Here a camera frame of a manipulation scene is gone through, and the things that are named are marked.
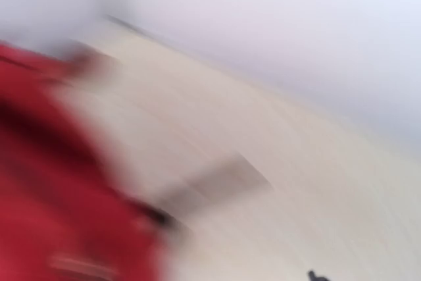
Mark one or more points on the red backpack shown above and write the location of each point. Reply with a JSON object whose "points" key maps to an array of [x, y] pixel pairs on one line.
{"points": [[60, 217]]}

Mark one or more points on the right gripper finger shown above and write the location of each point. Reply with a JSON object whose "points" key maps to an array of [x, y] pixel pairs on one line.
{"points": [[315, 277]]}

